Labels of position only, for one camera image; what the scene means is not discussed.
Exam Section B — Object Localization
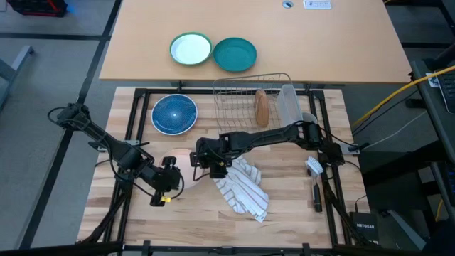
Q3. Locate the white red-striped dish towel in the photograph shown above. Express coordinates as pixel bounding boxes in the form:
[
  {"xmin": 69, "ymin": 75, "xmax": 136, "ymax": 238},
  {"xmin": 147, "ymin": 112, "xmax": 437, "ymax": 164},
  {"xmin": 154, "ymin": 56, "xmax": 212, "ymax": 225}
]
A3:
[{"xmin": 212, "ymin": 154, "xmax": 270, "ymax": 223}]

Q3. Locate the long yellow cable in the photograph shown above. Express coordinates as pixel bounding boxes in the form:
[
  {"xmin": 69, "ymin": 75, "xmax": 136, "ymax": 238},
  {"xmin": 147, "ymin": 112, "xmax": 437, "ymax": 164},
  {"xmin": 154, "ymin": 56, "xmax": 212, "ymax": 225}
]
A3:
[{"xmin": 351, "ymin": 65, "xmax": 455, "ymax": 127}]

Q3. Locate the dark grey side table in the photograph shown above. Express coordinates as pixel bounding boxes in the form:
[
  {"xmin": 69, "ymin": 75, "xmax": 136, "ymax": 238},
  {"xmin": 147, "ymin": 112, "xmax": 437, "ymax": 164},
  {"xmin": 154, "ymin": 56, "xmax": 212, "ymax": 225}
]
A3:
[{"xmin": 408, "ymin": 58, "xmax": 455, "ymax": 221}]

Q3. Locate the pale pink plate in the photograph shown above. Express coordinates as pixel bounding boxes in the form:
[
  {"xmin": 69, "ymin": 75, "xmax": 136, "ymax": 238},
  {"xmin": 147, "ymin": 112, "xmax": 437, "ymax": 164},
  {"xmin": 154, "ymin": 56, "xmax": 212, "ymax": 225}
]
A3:
[{"xmin": 158, "ymin": 148, "xmax": 200, "ymax": 190}]

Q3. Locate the white paper tag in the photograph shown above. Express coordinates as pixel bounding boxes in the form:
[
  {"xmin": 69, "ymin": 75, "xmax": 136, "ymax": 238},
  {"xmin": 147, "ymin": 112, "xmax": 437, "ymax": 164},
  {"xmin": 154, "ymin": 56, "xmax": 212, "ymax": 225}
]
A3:
[{"xmin": 424, "ymin": 72, "xmax": 441, "ymax": 89}]

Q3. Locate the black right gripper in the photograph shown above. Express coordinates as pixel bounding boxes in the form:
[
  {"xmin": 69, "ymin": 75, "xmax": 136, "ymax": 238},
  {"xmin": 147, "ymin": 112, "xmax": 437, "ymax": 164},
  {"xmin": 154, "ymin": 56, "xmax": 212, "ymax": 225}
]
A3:
[{"xmin": 191, "ymin": 137, "xmax": 234, "ymax": 178}]

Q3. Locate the black keyboard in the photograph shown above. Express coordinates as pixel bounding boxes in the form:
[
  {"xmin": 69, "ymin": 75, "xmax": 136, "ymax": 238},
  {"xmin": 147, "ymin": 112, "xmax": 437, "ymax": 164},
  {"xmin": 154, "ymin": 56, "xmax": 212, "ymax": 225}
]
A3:
[{"xmin": 435, "ymin": 73, "xmax": 455, "ymax": 114}]

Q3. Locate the white plate with green rim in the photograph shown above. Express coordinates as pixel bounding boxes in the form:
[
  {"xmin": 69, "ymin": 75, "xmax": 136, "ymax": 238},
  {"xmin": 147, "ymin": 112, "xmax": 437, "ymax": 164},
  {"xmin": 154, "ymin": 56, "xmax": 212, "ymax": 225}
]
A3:
[{"xmin": 168, "ymin": 31, "xmax": 213, "ymax": 66}]

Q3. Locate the teal green plate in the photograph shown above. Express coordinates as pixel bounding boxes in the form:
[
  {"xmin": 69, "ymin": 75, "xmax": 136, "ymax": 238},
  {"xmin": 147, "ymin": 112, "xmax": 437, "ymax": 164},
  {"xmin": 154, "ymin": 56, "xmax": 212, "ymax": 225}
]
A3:
[{"xmin": 212, "ymin": 37, "xmax": 257, "ymax": 73}]

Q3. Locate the clear plastic utensil holder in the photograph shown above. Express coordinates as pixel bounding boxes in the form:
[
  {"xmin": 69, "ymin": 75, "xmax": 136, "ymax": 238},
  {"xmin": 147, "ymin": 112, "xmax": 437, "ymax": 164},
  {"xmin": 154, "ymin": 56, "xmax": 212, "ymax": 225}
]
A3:
[{"xmin": 277, "ymin": 84, "xmax": 304, "ymax": 127}]

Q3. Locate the metal wire dish rack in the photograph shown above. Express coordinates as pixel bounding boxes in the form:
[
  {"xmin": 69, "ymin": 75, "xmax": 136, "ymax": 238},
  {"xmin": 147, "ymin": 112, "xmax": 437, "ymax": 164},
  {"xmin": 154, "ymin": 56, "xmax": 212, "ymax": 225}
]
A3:
[{"xmin": 212, "ymin": 73, "xmax": 294, "ymax": 135}]

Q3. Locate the black metal table frame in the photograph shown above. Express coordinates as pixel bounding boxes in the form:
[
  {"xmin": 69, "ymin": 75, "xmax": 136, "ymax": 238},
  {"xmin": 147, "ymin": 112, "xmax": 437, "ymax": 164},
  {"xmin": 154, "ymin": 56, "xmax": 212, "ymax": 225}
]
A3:
[{"xmin": 76, "ymin": 87, "xmax": 360, "ymax": 256}]

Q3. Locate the short yellow cable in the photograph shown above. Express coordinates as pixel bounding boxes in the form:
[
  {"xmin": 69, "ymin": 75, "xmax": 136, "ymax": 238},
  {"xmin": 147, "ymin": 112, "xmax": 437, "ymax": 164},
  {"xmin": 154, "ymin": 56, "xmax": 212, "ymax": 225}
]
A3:
[{"xmin": 434, "ymin": 198, "xmax": 445, "ymax": 223}]

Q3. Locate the white power strip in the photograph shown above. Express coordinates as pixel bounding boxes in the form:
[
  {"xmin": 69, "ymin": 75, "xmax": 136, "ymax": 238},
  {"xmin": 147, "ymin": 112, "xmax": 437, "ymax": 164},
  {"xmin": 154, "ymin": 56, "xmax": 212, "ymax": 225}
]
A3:
[{"xmin": 302, "ymin": 0, "xmax": 332, "ymax": 10}]

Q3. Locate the grey metal bench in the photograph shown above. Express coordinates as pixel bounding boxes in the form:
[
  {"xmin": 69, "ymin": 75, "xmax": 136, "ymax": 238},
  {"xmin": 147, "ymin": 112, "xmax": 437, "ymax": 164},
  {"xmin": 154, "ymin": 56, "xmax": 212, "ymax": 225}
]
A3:
[{"xmin": 0, "ymin": 45, "xmax": 36, "ymax": 111}]

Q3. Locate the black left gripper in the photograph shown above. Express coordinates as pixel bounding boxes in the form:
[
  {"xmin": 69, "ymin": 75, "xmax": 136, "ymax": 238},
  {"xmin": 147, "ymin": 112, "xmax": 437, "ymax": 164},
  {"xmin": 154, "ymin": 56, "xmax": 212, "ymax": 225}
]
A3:
[{"xmin": 144, "ymin": 156, "xmax": 184, "ymax": 207}]

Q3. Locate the brown wooden plate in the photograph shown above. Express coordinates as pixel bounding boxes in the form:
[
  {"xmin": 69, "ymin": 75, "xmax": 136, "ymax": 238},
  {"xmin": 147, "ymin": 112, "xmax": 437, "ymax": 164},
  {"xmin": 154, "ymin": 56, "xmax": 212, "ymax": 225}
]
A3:
[{"xmin": 254, "ymin": 88, "xmax": 270, "ymax": 129}]

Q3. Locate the black Netgear router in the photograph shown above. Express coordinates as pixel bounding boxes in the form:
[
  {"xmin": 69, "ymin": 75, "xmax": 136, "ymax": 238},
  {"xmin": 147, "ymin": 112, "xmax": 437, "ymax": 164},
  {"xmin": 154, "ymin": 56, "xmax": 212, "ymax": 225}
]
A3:
[{"xmin": 350, "ymin": 211, "xmax": 380, "ymax": 243}]

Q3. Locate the light brown desk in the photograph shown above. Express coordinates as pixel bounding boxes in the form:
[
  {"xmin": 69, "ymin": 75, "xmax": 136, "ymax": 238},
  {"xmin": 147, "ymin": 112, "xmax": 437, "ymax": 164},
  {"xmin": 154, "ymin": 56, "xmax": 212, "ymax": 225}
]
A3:
[{"xmin": 98, "ymin": 0, "xmax": 412, "ymax": 85}]

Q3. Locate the blue patterned plate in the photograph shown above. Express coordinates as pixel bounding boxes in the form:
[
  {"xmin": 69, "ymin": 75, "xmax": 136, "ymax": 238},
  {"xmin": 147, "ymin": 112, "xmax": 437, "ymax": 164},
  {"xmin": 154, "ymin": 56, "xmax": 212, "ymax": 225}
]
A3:
[{"xmin": 151, "ymin": 93, "xmax": 198, "ymax": 135}]

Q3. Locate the black and red toolbox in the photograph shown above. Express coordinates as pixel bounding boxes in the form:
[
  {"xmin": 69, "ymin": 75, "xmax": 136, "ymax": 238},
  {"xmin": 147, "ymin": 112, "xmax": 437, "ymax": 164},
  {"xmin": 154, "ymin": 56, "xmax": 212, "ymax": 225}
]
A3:
[{"xmin": 5, "ymin": 0, "xmax": 68, "ymax": 18}]

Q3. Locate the dish brush with black handle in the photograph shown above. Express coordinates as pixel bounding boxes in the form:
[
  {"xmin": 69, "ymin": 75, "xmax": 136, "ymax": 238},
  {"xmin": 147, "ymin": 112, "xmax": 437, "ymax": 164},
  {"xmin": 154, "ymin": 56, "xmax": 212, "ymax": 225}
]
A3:
[{"xmin": 304, "ymin": 156, "xmax": 323, "ymax": 213}]

